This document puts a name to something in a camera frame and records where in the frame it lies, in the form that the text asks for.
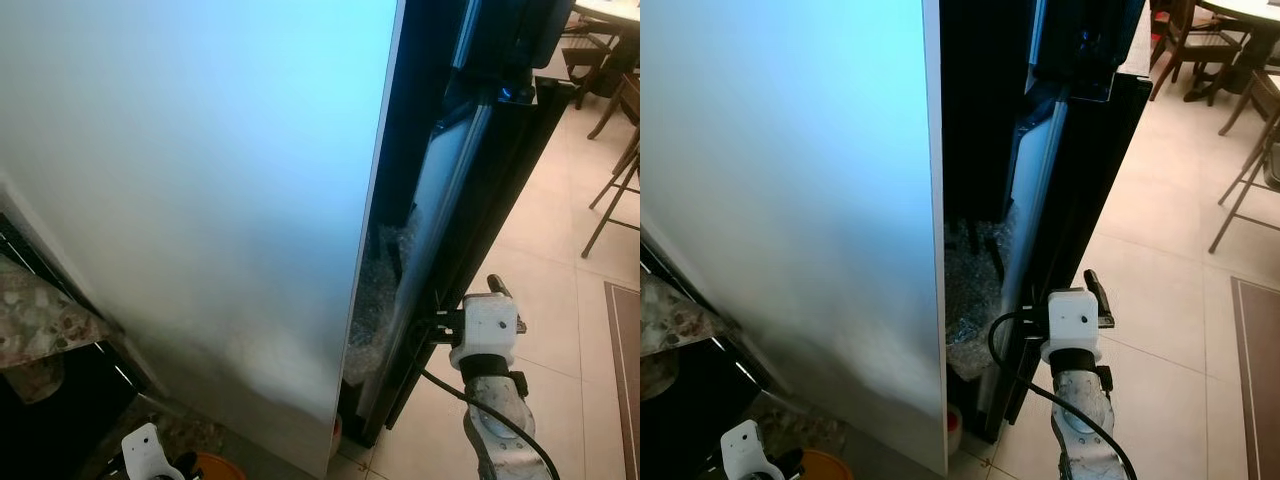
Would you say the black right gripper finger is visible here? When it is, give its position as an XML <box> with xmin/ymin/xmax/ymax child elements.
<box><xmin>487</xmin><ymin>274</ymin><xmax>528</xmax><ymax>334</ymax></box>
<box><xmin>1085</xmin><ymin>269</ymin><xmax>1117</xmax><ymax>330</ymax></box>

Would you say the black fridge door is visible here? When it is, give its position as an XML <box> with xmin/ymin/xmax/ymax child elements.
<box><xmin>975</xmin><ymin>70</ymin><xmax>1153</xmax><ymax>443</ymax></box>
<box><xmin>352</xmin><ymin>75</ymin><xmax>583</xmax><ymax>449</ymax></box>

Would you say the silver fridge cabinet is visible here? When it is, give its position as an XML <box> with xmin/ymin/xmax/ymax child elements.
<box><xmin>640</xmin><ymin>0</ymin><xmax>1041</xmax><ymax>477</ymax></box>
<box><xmin>0</xmin><ymin>0</ymin><xmax>471</xmax><ymax>479</ymax></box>

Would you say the bubble wrap sheet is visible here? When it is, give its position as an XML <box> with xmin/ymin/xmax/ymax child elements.
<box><xmin>945</xmin><ymin>215</ymin><xmax>1016</xmax><ymax>381</ymax></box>
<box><xmin>343</xmin><ymin>222</ymin><xmax>419</xmax><ymax>384</ymax></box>

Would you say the brown floor mat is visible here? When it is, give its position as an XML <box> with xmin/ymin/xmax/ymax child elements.
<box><xmin>1229</xmin><ymin>276</ymin><xmax>1280</xmax><ymax>480</ymax></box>
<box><xmin>603</xmin><ymin>281</ymin><xmax>641</xmax><ymax>480</ymax></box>

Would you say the speckled stone counter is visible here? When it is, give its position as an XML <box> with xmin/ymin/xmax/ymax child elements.
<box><xmin>0</xmin><ymin>212</ymin><xmax>159</xmax><ymax>480</ymax></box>
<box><xmin>640</xmin><ymin>240</ymin><xmax>791</xmax><ymax>480</ymax></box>

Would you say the brown folding chair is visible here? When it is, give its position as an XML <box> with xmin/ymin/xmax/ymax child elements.
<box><xmin>582</xmin><ymin>75</ymin><xmax>641</xmax><ymax>259</ymax></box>
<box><xmin>1208</xmin><ymin>70</ymin><xmax>1280</xmax><ymax>254</ymax></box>

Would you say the black freezer door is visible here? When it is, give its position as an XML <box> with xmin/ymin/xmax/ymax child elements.
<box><xmin>1030</xmin><ymin>0</ymin><xmax>1148</xmax><ymax>101</ymax></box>
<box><xmin>452</xmin><ymin>0</ymin><xmax>578</xmax><ymax>104</ymax></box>

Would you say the dark wooden chair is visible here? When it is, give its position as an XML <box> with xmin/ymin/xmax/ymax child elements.
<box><xmin>1148</xmin><ymin>0</ymin><xmax>1249</xmax><ymax>103</ymax></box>
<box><xmin>558</xmin><ymin>8</ymin><xmax>641</xmax><ymax>101</ymax></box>

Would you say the white round table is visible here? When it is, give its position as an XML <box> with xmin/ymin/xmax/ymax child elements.
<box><xmin>573</xmin><ymin>0</ymin><xmax>641</xmax><ymax>29</ymax></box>
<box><xmin>1185</xmin><ymin>0</ymin><xmax>1280</xmax><ymax>101</ymax></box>

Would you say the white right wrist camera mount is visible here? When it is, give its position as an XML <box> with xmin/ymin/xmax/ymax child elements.
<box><xmin>1040</xmin><ymin>288</ymin><xmax>1101</xmax><ymax>366</ymax></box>
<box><xmin>449</xmin><ymin>293</ymin><xmax>521</xmax><ymax>371</ymax></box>

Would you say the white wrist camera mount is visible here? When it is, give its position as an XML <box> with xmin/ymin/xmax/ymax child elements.
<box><xmin>449</xmin><ymin>293</ymin><xmax>521</xmax><ymax>371</ymax></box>
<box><xmin>120</xmin><ymin>422</ymin><xmax>189</xmax><ymax>480</ymax></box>
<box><xmin>720</xmin><ymin>419</ymin><xmax>786</xmax><ymax>480</ymax></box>
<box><xmin>1040</xmin><ymin>288</ymin><xmax>1101</xmax><ymax>366</ymax></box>

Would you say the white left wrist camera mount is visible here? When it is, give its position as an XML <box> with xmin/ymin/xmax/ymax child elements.
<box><xmin>720</xmin><ymin>419</ymin><xmax>786</xmax><ymax>480</ymax></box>
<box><xmin>120</xmin><ymin>422</ymin><xmax>189</xmax><ymax>480</ymax></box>

